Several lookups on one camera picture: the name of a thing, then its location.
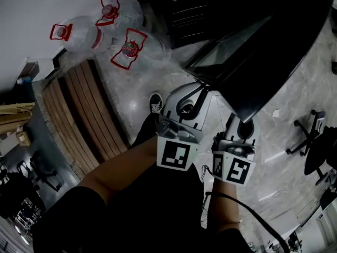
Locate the small cardboard box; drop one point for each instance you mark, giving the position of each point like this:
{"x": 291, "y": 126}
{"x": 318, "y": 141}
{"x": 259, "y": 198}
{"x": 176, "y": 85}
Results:
{"x": 23, "y": 138}

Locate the black swivel chair base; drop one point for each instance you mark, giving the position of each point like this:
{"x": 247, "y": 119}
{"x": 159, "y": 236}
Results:
{"x": 44, "y": 170}

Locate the person's black sneaker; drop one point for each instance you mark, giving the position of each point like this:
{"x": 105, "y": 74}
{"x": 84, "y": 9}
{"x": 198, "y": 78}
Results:
{"x": 155, "y": 101}

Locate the white paper scrap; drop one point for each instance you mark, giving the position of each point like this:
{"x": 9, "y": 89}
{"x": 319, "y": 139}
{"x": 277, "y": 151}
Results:
{"x": 277, "y": 112}

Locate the wooden slatted pallet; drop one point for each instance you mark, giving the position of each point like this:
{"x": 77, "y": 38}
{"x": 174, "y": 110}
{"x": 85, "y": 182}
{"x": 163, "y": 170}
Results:
{"x": 87, "y": 109}

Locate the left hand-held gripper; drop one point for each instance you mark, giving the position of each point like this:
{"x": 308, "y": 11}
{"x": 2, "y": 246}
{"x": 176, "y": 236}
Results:
{"x": 173, "y": 154}

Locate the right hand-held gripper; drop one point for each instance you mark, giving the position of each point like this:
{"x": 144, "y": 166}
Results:
{"x": 237, "y": 165}

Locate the black cabinet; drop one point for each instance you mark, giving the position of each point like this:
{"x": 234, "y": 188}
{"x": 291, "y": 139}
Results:
{"x": 184, "y": 14}

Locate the person's black clothing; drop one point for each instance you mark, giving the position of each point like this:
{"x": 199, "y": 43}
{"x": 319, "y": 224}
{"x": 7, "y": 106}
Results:
{"x": 144, "y": 220}

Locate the person's right forearm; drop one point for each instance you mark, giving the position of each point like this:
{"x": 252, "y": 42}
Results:
{"x": 223, "y": 207}

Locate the black office chair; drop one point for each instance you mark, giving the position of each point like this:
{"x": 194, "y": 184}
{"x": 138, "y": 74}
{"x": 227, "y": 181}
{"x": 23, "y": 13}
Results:
{"x": 313, "y": 141}

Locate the person's left forearm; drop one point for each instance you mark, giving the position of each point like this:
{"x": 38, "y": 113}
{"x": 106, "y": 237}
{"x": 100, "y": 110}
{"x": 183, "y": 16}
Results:
{"x": 118, "y": 167}

